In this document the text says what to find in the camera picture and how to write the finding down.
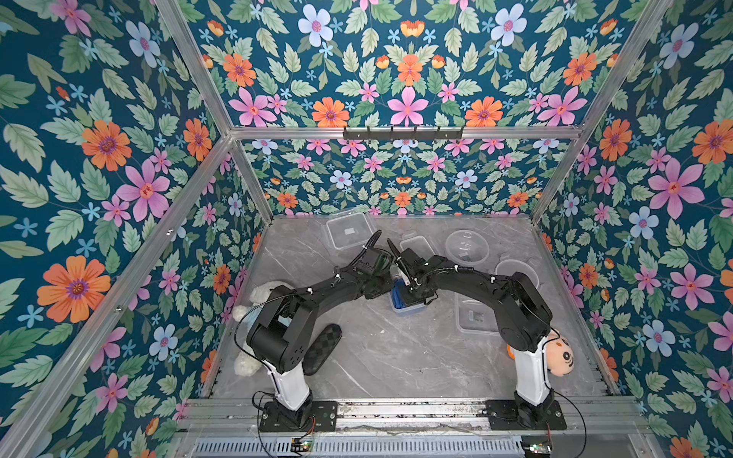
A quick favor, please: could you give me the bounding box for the blue cleaning cloth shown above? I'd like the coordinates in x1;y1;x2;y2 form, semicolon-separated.
391;279;425;311

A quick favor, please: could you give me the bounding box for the rectangular clear box lid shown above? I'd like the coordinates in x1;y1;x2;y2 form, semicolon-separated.
399;235;436;259

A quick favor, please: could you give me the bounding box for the square clear lunch box lid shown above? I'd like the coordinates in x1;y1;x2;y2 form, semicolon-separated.
326;212;375;250

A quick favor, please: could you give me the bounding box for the round clear lunch box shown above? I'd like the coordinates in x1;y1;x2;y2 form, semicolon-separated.
445;229;491;266

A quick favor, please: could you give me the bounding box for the square clear lunch box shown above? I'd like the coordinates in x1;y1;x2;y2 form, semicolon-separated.
454;294;499;337

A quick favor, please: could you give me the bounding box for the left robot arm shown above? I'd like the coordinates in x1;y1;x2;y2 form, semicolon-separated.
246;230;394;427

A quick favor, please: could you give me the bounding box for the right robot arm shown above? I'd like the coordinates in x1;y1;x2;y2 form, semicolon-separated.
387;240;562;429

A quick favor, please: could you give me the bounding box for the white teddy bear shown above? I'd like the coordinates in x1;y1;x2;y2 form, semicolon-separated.
231;279;293;378

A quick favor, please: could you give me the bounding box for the orange pink plush doll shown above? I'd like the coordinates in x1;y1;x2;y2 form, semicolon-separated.
507;328;576;377

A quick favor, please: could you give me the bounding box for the black wall hook rail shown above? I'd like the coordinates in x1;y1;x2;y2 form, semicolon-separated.
342;126;464;142

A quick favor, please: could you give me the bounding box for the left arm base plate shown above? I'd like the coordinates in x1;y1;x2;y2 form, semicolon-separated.
259;400;339;432

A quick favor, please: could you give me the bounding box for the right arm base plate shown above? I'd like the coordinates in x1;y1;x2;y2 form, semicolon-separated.
482;400;567;431

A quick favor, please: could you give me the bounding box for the aluminium front rail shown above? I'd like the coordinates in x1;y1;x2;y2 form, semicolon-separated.
178;396;652;435

